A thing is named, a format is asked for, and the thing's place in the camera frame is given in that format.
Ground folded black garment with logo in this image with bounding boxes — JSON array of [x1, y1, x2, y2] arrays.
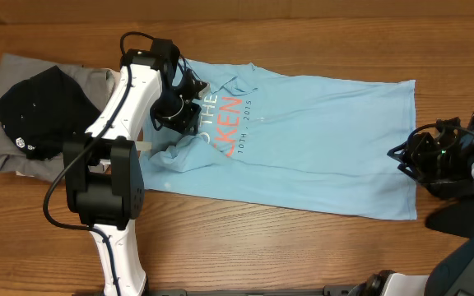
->
[[0, 66, 100, 160]]

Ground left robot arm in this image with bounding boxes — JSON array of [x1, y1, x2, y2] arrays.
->
[[59, 38, 209, 295]]

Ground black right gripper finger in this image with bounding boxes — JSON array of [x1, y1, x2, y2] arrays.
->
[[397, 164, 419, 181], [387, 141, 410, 163]]

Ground folded grey garment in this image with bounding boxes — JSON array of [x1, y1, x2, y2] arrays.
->
[[0, 53, 102, 173]]

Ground light blue printed t-shirt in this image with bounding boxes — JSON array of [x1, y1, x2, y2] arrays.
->
[[140, 61, 416, 220]]

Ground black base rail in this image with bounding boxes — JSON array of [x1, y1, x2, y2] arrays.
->
[[146, 284, 355, 296]]

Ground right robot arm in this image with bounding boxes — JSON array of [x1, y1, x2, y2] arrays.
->
[[349, 112, 474, 296]]

